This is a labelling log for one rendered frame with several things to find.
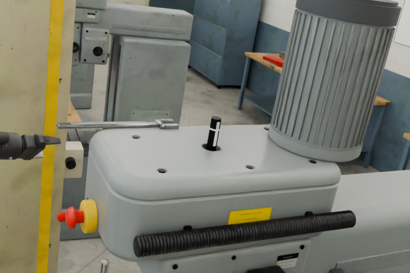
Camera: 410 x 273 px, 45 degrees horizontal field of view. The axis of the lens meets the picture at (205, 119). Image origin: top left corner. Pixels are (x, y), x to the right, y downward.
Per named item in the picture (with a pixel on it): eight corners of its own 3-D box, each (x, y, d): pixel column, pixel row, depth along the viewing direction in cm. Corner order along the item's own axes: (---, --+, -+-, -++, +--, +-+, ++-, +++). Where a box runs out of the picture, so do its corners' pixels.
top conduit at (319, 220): (138, 262, 78) (140, 243, 77) (130, 247, 82) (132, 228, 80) (354, 230, 98) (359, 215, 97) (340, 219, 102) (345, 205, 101)
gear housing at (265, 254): (156, 308, 89) (163, 262, 86) (118, 233, 110) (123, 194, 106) (305, 280, 104) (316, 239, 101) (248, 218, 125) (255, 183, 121)
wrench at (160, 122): (58, 131, 92) (58, 127, 92) (55, 123, 96) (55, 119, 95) (178, 128, 103) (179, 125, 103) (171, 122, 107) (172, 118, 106)
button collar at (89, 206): (85, 239, 89) (88, 211, 87) (78, 222, 94) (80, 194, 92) (96, 238, 90) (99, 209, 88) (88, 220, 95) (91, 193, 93)
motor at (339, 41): (303, 165, 95) (344, -4, 85) (251, 126, 112) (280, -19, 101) (379, 160, 104) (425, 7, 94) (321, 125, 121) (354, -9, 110)
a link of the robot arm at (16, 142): (28, 169, 169) (-5, 168, 159) (22, 143, 172) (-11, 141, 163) (49, 152, 162) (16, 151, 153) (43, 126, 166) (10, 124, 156)
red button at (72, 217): (67, 234, 88) (69, 214, 87) (63, 222, 91) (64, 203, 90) (86, 231, 89) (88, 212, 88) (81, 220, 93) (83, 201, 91)
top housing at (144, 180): (111, 273, 81) (121, 186, 76) (77, 195, 103) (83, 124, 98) (334, 239, 102) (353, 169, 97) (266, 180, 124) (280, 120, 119)
